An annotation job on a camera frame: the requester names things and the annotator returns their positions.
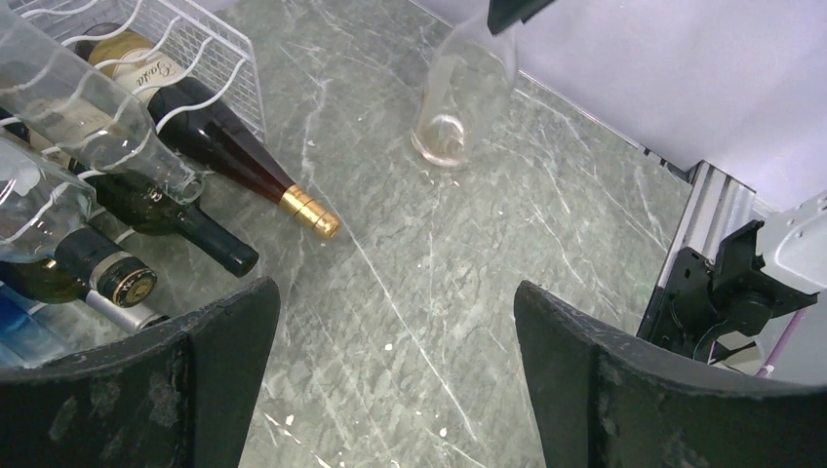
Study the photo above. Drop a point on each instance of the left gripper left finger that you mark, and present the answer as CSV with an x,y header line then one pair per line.
x,y
178,394

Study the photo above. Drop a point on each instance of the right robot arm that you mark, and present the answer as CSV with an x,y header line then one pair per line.
x,y
733,93

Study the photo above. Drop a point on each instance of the blue bottle bottom row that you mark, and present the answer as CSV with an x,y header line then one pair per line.
x,y
25,342

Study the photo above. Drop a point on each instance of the clear bottle blue seal label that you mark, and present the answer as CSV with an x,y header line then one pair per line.
x,y
41,204

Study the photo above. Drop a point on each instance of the dark bottle silver cap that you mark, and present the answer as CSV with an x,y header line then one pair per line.
x,y
45,281

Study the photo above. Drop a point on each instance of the white wire wine rack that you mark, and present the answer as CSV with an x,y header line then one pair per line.
x,y
207,47

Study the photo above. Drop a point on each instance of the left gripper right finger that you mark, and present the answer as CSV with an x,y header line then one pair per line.
x,y
602,397

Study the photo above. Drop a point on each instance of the aluminium side rail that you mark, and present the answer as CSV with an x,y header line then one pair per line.
x,y
718,205

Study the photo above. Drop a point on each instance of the clear bottle gold cork cap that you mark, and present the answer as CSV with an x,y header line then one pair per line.
x,y
469,80

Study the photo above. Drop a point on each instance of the red wine bottle gold cap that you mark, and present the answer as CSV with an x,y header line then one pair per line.
x,y
207,130

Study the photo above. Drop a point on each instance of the dark green bottle black cap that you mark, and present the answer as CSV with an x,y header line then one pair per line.
x,y
136,201

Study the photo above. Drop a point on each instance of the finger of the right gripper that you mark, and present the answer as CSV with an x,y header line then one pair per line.
x,y
502,14

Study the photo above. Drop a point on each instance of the clear bottle black orange label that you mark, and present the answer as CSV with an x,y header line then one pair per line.
x,y
114,273

